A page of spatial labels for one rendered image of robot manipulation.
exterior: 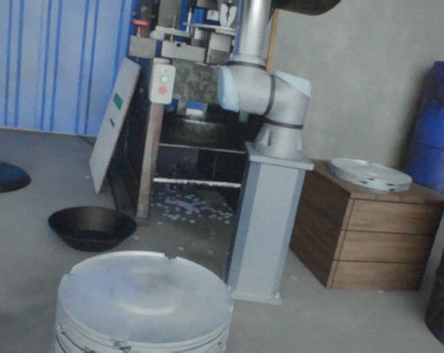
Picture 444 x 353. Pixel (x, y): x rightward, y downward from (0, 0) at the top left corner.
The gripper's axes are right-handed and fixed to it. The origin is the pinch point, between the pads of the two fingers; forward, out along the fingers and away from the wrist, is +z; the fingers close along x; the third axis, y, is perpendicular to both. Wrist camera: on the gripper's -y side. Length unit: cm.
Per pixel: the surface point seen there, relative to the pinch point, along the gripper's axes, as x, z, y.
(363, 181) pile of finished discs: -43, 44, -49
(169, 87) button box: 21.5, 24.7, -14.5
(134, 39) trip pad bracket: 34.5, 10.5, -5.5
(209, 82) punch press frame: 3.7, 21.9, -3.5
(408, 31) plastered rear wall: -190, -27, 135
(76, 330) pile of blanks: 53, 51, -119
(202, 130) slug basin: 0.9, 42.4, 4.8
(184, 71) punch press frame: 14.3, 18.8, -3.5
